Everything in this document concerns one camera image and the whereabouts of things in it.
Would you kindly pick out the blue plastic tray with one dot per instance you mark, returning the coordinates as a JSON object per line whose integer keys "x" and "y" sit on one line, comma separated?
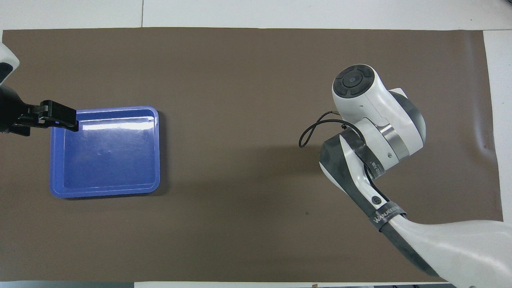
{"x": 108, "y": 160}

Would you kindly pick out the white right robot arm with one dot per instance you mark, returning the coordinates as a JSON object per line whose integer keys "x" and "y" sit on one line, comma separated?
{"x": 440, "y": 240}

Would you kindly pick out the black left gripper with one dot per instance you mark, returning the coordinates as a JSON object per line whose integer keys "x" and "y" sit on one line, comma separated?
{"x": 10, "y": 112}

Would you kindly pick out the brown table mat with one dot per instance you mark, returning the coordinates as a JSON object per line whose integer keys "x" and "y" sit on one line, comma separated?
{"x": 240, "y": 160}

